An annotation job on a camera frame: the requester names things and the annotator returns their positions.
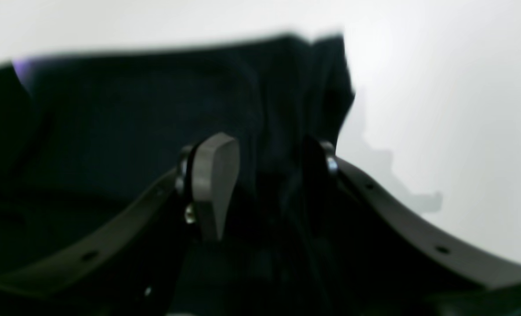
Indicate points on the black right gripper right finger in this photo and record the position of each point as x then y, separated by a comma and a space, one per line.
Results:
381, 259

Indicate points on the black T-shirt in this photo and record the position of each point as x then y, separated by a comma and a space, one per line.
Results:
83, 136

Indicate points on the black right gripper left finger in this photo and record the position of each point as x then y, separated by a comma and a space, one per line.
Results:
130, 265

